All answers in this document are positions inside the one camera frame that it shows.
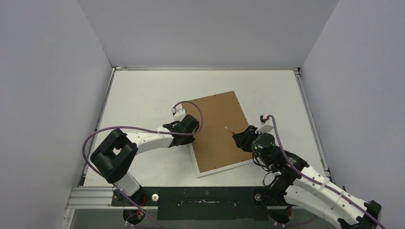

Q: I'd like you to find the white picture frame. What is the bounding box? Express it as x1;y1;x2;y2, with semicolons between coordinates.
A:
186;90;256;178

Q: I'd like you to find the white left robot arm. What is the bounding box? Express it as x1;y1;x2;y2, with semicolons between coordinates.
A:
90;114;200;206

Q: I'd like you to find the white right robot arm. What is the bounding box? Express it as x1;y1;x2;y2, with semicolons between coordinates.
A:
232;125;382;229

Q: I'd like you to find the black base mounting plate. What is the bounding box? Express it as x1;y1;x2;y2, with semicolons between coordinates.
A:
111;186;301;221

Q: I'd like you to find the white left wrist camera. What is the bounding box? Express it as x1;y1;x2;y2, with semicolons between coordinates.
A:
171;107;186;122

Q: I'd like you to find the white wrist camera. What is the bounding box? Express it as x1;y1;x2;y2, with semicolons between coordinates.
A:
171;107;186;122
255;114;274;134

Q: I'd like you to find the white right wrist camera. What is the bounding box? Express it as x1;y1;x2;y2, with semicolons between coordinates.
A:
255;114;274;134

